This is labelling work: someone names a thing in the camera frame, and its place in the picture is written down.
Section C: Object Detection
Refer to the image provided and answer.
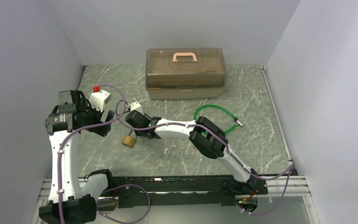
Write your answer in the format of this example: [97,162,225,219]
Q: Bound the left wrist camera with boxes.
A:
[89,86,111,112]

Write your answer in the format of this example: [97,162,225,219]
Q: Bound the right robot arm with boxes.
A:
[125,110,257,194]

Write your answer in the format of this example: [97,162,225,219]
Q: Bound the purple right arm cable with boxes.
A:
[116,100,295,217]

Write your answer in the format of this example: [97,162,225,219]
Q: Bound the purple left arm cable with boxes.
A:
[57,84,151,224]

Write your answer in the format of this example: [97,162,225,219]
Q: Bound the pink toolbox handle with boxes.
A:
[172,52,198,63]

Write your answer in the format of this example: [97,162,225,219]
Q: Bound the aluminium extrusion rail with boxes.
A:
[266,176,311,197]

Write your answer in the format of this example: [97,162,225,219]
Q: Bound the silver keys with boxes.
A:
[170,144,183,149]

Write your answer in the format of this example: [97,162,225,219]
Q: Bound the green cable lock loop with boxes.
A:
[193,105,244,134]

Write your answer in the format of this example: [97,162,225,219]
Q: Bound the translucent brown plastic toolbox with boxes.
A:
[145,48,227,100]

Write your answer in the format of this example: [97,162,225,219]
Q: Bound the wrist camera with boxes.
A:
[89,86,111,112]
[129,101,144,115]

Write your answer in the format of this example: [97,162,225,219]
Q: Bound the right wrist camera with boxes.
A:
[129,101,144,115]

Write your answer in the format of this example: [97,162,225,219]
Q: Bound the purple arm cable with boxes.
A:
[116,100,295,217]
[57,84,151,224]

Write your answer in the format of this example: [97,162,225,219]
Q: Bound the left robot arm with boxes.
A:
[39,90,116,224]

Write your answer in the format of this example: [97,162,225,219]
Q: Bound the brass padlock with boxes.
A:
[122,130,137,147]

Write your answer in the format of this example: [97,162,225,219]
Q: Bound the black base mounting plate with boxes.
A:
[100,175,268,208]

